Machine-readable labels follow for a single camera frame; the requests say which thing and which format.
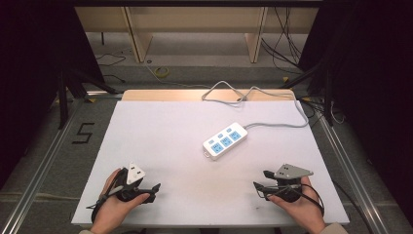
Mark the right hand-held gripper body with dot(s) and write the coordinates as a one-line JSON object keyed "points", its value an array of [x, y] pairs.
{"points": [[289, 172]]}

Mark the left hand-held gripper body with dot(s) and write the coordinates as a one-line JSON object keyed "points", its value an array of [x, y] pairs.
{"points": [[134, 174]]}

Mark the person's right hand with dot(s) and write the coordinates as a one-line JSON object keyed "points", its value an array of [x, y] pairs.
{"points": [[305, 211]]}

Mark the person's left hand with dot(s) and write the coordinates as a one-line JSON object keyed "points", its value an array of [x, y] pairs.
{"points": [[108, 211]]}

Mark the white table cover board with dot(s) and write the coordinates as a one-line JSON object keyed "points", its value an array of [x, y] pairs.
{"points": [[162, 146]]}

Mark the white power strip blue sockets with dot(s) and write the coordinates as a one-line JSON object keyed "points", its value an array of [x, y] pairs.
{"points": [[224, 143]]}

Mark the black metal stand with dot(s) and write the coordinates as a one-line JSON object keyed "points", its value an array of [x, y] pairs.
{"points": [[62, 97], [328, 97]]}

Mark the yellow tape roll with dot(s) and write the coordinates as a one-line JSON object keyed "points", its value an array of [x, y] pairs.
{"points": [[156, 72]]}

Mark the black curtain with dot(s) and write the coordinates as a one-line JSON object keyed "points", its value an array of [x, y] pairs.
{"points": [[29, 65], [373, 81]]}

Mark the beige wooden shelf unit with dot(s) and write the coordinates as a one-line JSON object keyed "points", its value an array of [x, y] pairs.
{"points": [[195, 19]]}

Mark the aluminium frame rail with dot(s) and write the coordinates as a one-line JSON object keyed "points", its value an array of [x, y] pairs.
{"points": [[350, 175], [40, 175]]}

